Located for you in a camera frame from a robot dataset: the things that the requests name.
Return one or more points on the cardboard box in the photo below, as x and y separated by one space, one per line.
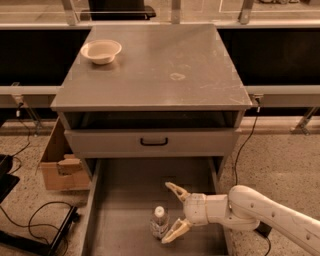
60 168

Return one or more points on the metal railing frame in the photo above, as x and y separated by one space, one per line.
222 13

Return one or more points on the clear plastic water bottle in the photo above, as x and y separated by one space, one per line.
159 222

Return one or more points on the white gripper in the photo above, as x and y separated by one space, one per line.
194 208

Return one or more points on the black power adapter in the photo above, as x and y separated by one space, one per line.
263 230

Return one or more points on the open grey drawer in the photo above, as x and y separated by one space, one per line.
125 192

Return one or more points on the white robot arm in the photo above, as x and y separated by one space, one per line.
243 208

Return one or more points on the closed drawer with black handle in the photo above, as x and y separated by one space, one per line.
151 143

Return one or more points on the grey drawer cabinet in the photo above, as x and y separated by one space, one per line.
165 77

